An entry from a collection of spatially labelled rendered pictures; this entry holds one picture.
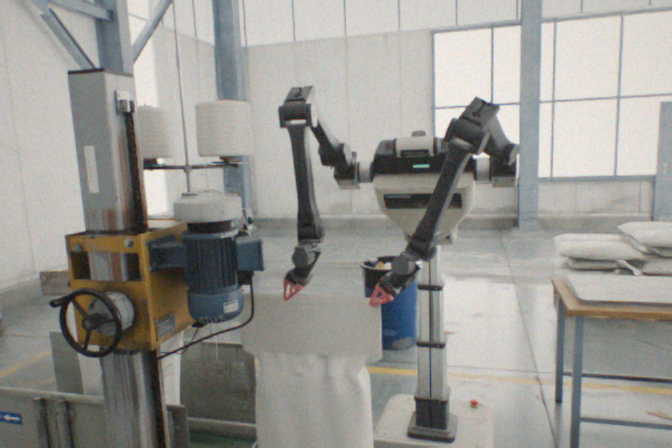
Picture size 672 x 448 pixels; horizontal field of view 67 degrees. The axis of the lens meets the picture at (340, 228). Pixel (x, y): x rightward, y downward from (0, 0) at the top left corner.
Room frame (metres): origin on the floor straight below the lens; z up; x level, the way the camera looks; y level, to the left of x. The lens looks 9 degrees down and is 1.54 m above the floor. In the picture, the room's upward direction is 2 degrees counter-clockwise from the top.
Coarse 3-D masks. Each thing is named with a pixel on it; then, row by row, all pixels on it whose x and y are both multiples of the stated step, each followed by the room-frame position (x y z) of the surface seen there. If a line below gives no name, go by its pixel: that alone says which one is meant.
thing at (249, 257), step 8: (240, 240) 1.37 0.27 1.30; (248, 240) 1.37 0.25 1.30; (256, 240) 1.37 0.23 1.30; (240, 248) 1.35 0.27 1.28; (248, 248) 1.36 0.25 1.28; (256, 248) 1.36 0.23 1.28; (240, 256) 1.35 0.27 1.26; (248, 256) 1.36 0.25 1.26; (256, 256) 1.36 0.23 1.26; (240, 264) 1.35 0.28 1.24; (248, 264) 1.36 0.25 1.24; (256, 264) 1.36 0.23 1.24; (248, 272) 1.39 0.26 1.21
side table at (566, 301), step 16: (560, 288) 2.66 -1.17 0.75; (560, 304) 2.83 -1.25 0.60; (576, 304) 2.38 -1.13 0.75; (560, 320) 2.83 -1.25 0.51; (576, 320) 2.33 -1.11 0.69; (560, 336) 2.83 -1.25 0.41; (576, 336) 2.33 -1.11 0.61; (560, 352) 2.83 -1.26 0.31; (576, 352) 2.33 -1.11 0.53; (560, 368) 2.83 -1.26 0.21; (576, 368) 2.33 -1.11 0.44; (560, 384) 2.83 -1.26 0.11; (576, 384) 2.33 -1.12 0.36; (560, 400) 2.83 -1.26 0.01; (576, 400) 2.33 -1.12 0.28; (576, 416) 2.33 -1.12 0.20; (592, 416) 2.32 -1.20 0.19; (576, 432) 2.32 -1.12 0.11
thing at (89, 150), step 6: (84, 150) 1.33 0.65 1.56; (90, 150) 1.33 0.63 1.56; (90, 156) 1.33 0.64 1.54; (90, 162) 1.33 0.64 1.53; (90, 168) 1.33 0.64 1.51; (96, 168) 1.33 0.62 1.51; (90, 174) 1.33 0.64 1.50; (96, 174) 1.33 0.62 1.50; (90, 180) 1.33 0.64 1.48; (96, 180) 1.33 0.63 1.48; (90, 186) 1.33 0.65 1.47; (96, 186) 1.33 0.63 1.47; (90, 192) 1.33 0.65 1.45; (96, 192) 1.33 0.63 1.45
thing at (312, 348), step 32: (256, 320) 1.69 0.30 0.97; (288, 320) 1.64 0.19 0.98; (320, 320) 1.60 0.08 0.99; (352, 320) 1.59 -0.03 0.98; (256, 352) 1.69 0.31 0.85; (288, 352) 1.64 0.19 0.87; (320, 352) 1.61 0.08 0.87; (352, 352) 1.59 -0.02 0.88; (256, 384) 1.65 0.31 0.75; (288, 384) 1.59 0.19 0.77; (320, 384) 1.56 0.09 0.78; (352, 384) 1.55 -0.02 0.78; (256, 416) 1.64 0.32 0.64; (288, 416) 1.59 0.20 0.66; (320, 416) 1.55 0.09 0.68; (352, 416) 1.54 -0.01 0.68
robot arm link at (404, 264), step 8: (408, 248) 1.56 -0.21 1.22; (432, 248) 1.52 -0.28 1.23; (400, 256) 1.48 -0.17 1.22; (408, 256) 1.47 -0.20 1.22; (416, 256) 1.50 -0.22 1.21; (432, 256) 1.53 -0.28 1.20; (392, 264) 1.48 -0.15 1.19; (400, 264) 1.47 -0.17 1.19; (408, 264) 1.46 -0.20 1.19; (400, 272) 1.47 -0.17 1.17; (408, 272) 1.48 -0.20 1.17
